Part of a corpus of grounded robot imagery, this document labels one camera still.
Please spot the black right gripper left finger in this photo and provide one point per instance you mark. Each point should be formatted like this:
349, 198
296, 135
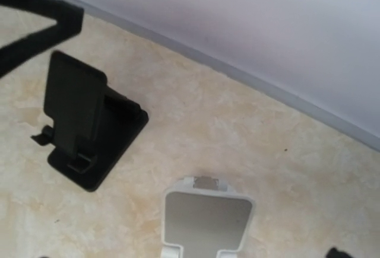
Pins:
69, 20

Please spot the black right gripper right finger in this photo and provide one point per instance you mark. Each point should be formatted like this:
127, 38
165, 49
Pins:
336, 253

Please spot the white folding phone stand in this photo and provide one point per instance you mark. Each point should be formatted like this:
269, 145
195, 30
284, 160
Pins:
204, 217

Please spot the black folding phone stand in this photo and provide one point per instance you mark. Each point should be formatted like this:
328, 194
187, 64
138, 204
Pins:
93, 125

